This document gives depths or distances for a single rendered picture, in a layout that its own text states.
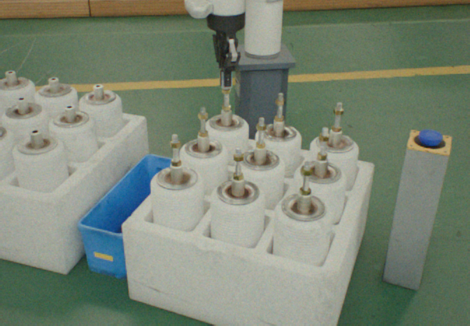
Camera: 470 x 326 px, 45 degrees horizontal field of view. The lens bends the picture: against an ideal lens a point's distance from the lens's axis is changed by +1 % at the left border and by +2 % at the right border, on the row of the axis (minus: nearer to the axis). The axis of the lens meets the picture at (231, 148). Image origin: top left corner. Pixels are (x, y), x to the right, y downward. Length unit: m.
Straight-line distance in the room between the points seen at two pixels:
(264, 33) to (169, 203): 0.57
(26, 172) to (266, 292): 0.51
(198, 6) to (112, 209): 0.48
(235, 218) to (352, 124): 0.91
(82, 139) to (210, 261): 0.42
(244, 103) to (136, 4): 1.46
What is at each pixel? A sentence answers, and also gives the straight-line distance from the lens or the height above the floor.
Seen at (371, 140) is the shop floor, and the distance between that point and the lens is 1.70.
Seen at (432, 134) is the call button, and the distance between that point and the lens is 1.05.
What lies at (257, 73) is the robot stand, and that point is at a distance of 1.40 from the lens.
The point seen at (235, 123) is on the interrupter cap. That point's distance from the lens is 1.20.
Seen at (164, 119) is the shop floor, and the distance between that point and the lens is 1.78.
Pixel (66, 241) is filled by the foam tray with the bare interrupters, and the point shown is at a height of 0.08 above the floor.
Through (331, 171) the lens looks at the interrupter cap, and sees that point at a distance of 1.05.
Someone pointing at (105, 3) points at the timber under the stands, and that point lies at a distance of 2.82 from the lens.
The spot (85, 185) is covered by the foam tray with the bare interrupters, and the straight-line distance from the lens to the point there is 1.20.
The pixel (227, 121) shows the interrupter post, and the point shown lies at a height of 0.26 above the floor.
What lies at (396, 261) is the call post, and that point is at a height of 0.06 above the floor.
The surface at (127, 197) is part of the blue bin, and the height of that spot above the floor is 0.07.
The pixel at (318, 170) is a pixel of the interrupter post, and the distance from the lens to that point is 1.03.
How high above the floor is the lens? 0.80
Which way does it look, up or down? 30 degrees down
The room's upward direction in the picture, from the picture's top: straight up
